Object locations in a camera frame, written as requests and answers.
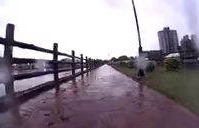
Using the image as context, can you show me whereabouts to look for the row of trees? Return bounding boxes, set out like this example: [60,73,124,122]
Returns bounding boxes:
[108,54,137,63]

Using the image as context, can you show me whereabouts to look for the wet red paved path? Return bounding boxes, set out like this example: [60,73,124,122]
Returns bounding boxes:
[0,64,199,128]

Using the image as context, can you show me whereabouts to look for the green bush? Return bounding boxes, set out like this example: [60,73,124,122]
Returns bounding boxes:
[145,61,156,73]
[164,57,181,72]

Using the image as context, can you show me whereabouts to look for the dark leaning pole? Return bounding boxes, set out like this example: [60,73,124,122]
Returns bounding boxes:
[130,0,147,78]

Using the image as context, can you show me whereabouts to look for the low dark building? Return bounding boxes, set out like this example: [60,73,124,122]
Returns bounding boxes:
[142,49,165,62]

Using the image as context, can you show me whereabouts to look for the grey river water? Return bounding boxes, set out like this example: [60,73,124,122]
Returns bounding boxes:
[0,68,87,103]

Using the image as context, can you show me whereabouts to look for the tall grey tower building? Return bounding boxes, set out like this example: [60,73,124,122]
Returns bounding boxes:
[157,26,180,55]

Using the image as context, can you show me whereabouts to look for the green grass strip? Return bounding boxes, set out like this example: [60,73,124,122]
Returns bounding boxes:
[110,63,199,121]

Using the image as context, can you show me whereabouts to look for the dark wooden rail fence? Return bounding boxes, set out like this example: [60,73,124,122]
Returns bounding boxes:
[0,23,105,118]

